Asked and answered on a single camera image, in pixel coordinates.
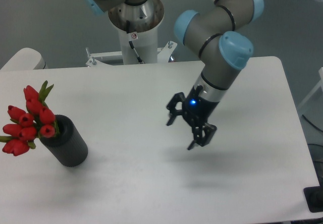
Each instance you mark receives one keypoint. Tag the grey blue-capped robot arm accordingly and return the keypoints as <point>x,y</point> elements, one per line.
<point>213,37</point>

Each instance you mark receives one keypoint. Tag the red tulip bouquet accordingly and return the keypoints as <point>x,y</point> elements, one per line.
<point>36,122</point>

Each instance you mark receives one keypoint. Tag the white rounded side table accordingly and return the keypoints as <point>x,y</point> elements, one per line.
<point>25,59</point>

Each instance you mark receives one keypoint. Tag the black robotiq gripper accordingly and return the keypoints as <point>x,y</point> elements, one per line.
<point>196,111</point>

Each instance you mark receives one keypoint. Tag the black box at table edge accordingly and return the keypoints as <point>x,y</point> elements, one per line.
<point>313,196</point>

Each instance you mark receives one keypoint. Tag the white frame at right edge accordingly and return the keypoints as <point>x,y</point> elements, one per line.
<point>314,94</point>

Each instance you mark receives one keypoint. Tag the dark grey ribbed vase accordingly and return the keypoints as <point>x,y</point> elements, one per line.
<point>68,147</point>

